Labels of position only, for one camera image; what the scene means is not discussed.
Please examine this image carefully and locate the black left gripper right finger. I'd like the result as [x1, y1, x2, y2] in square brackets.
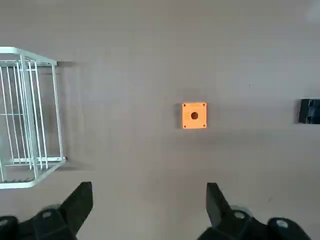
[197, 182, 313, 240]

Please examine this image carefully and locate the green button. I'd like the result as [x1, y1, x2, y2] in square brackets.
[297, 98, 320, 125]

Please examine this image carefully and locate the white wire rack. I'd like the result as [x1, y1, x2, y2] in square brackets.
[0, 46, 68, 190]

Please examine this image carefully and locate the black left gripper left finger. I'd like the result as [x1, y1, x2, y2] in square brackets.
[0, 181, 94, 240]

